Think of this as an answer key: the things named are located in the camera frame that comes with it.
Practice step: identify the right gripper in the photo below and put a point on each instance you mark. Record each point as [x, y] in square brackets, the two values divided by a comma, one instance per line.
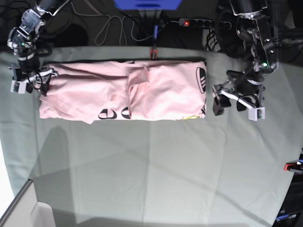
[30, 77]

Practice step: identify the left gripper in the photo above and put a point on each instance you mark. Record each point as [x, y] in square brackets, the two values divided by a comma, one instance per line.
[242, 88]

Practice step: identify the pink t-shirt black print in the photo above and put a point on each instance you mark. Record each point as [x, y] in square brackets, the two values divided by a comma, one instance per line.
[130, 90]

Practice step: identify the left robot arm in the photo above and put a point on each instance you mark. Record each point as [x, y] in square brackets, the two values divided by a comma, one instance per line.
[260, 56]

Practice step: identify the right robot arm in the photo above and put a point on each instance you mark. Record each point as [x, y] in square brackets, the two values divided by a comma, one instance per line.
[22, 39]

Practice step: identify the red clamp right edge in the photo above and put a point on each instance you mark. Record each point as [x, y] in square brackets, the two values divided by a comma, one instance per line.
[294, 167]

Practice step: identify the red clamp top centre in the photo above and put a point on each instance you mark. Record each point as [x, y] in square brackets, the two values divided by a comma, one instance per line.
[153, 54]

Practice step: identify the black power strip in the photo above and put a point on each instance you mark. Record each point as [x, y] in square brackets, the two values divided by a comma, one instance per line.
[204, 23]

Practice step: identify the blue box top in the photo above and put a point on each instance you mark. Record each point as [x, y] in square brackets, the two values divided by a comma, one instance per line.
[147, 4]

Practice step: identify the white bin corner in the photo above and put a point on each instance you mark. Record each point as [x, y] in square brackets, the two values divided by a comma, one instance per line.
[42, 215]

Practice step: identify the blue clamp handle centre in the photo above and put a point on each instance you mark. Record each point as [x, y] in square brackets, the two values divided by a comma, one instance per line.
[155, 32]

